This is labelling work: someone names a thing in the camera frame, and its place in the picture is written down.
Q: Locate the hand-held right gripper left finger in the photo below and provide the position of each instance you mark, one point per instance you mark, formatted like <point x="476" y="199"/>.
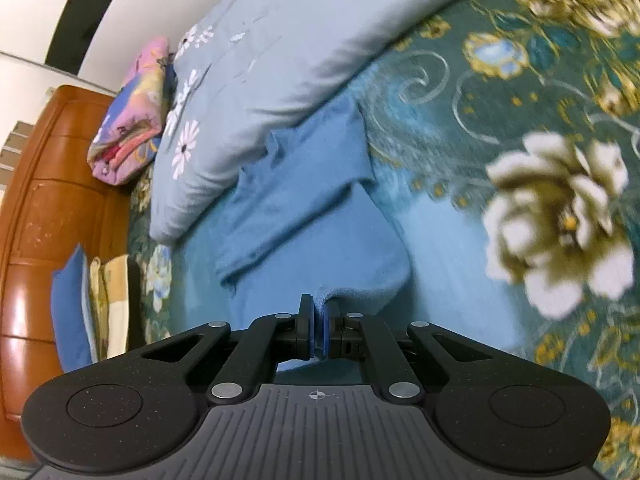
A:
<point x="308" y="332"/>

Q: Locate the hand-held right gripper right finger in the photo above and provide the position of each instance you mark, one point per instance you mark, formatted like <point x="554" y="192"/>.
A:
<point x="324" y="335"/>

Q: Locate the folded pink colourful blanket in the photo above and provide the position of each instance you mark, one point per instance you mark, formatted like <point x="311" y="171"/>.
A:
<point x="132" y="120"/>

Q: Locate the blue shirt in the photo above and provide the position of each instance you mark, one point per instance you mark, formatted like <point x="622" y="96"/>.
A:
<point x="310" y="210"/>

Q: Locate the blue pillow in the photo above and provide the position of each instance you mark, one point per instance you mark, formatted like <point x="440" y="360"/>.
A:
<point x="72" y="310"/>

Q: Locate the teal floral bed blanket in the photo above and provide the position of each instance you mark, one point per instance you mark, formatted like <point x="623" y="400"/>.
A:
<point x="500" y="85"/>

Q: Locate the grey-blue daisy print quilt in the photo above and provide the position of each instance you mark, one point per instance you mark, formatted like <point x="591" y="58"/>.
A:
<point x="280" y="70"/>

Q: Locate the wooden headboard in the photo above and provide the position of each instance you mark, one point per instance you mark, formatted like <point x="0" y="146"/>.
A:
<point x="45" y="210"/>

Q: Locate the beige slatted wall panel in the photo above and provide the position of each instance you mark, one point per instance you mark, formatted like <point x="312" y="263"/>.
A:
<point x="12" y="150"/>

